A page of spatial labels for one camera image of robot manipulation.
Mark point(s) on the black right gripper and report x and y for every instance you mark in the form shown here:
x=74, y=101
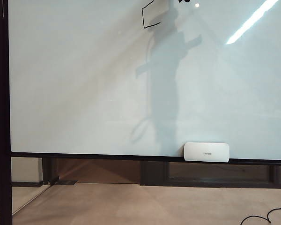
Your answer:
x=184, y=1

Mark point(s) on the white glass whiteboard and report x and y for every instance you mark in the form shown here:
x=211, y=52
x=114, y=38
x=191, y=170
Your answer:
x=84, y=70

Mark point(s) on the white whiteboard eraser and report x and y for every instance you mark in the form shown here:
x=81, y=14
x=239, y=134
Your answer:
x=206, y=152

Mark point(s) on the dark wooden wall baseboard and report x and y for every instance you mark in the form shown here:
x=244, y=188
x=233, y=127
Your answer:
x=154, y=174

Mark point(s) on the black whiteboard stand frame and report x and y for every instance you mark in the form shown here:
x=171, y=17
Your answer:
x=4, y=164

